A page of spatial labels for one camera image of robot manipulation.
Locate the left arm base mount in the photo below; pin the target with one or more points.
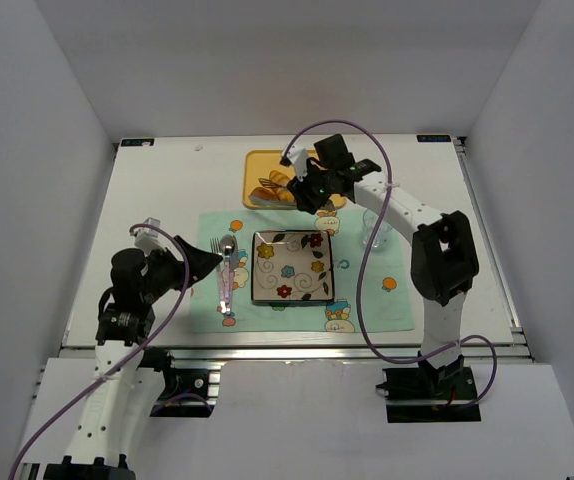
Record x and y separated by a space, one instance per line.
185 392

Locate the yellow plastic tray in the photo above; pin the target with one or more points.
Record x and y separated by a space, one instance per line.
259 164

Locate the clear drinking glass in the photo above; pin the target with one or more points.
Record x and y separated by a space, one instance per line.
382 233

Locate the square floral plate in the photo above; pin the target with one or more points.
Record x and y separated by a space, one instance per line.
292 267

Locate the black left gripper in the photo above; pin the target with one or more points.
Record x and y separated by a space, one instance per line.
178 265

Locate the small brown bread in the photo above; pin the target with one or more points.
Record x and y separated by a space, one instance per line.
261 195

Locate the right blue table label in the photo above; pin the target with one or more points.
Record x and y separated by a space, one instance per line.
433 138

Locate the metal tongs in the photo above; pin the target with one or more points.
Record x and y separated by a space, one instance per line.
287 200

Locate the blue table label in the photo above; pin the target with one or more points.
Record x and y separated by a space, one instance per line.
433 138
137 142

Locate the aluminium table rail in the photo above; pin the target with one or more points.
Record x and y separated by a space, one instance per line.
508 352

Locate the knife with pink handle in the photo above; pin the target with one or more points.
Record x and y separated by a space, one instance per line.
234 275

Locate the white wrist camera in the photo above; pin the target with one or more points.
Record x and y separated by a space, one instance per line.
296 157
145 238

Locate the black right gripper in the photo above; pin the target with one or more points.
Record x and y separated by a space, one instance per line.
305 188

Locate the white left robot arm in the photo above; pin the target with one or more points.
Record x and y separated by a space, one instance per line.
129 377

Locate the left blue table label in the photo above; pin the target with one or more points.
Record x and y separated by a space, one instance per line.
137 142

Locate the striped croissant roll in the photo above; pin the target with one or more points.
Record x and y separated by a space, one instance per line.
278 178

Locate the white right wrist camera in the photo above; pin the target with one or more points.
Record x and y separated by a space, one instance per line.
296 157

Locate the fork with pink handle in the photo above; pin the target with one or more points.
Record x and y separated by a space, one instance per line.
215 248

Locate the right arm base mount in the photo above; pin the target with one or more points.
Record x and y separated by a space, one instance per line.
411 397

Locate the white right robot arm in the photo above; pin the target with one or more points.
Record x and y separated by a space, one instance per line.
443 262

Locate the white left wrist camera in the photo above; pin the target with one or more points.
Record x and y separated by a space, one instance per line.
145 238

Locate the spoon with pink handle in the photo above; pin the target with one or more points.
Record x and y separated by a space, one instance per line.
224 242

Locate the green cartoon placemat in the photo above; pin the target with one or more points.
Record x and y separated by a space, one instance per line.
373 282

